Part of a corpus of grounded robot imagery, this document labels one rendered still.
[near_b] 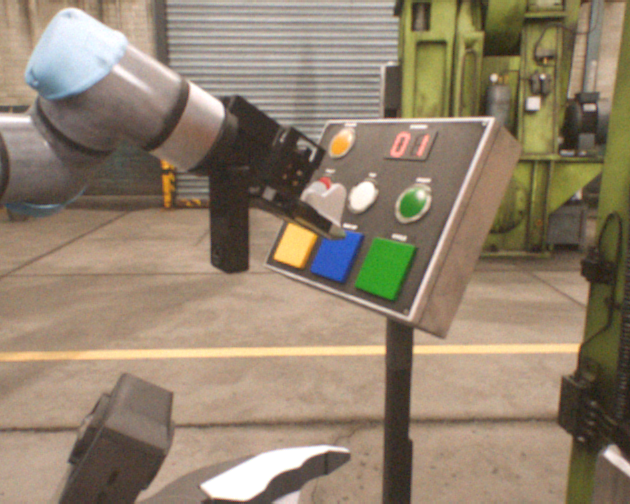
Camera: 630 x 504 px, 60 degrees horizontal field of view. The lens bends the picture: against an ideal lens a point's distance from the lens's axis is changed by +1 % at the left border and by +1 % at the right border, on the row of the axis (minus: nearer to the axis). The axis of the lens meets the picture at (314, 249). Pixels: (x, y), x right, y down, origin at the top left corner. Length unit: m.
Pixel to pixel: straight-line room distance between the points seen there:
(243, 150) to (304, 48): 7.70
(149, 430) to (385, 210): 0.58
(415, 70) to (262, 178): 4.68
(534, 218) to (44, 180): 5.03
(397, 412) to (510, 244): 4.47
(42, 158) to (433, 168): 0.47
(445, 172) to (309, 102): 7.46
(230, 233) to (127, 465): 0.35
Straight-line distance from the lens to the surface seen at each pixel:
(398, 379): 0.92
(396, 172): 0.78
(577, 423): 0.88
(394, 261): 0.70
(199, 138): 0.50
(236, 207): 0.55
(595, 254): 0.82
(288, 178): 0.57
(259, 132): 0.55
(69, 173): 0.53
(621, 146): 0.81
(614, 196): 0.82
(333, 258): 0.78
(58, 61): 0.47
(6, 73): 9.17
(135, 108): 0.48
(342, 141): 0.90
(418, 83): 5.21
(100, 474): 0.23
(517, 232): 5.34
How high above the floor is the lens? 1.19
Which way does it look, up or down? 13 degrees down
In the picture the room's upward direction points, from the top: straight up
